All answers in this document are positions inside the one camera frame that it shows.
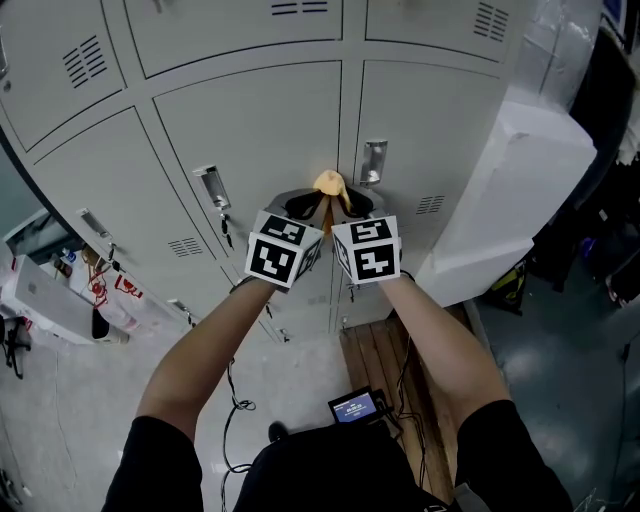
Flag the black and yellow bag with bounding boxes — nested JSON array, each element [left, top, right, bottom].
[[489, 259, 529, 314]]

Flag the person's right forearm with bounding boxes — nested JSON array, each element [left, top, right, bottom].
[[377, 272, 511, 434]]

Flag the grey metal locker door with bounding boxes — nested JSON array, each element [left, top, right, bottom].
[[151, 59, 345, 301]]

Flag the wooden slat platform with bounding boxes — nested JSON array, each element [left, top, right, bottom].
[[338, 304, 494, 504]]

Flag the yellow wiping cloth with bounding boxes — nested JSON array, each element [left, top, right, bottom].
[[312, 169, 351, 234]]

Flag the low white table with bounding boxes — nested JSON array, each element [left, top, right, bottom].
[[37, 244, 116, 301]]

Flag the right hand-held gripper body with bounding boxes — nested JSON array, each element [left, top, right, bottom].
[[331, 215, 403, 286]]

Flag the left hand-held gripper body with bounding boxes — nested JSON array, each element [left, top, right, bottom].
[[244, 210, 324, 290]]

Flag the white waste bin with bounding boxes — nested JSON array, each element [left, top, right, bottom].
[[91, 305, 131, 346]]

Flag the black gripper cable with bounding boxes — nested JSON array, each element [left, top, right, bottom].
[[221, 357, 257, 501], [394, 334, 429, 494]]

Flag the small black monitor screen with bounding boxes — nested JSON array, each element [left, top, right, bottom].
[[327, 385, 386, 425]]

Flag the person's left forearm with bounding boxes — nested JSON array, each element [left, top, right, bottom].
[[135, 277, 276, 444]]

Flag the brown paper bag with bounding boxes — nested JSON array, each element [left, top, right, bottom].
[[79, 244, 104, 274]]

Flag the black office chair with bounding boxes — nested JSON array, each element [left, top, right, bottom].
[[0, 314, 34, 381]]

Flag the white water dispenser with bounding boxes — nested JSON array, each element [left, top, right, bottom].
[[0, 254, 101, 346]]

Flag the black framed glass partition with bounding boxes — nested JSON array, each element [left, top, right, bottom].
[[0, 134, 76, 261]]

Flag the grey metal locker cabinet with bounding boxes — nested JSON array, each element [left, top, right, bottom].
[[0, 0, 531, 346]]

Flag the person's black clothing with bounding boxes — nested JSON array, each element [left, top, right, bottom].
[[102, 399, 574, 512]]

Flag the white foam block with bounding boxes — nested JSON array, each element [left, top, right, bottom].
[[414, 237, 536, 309], [434, 99, 599, 266]]

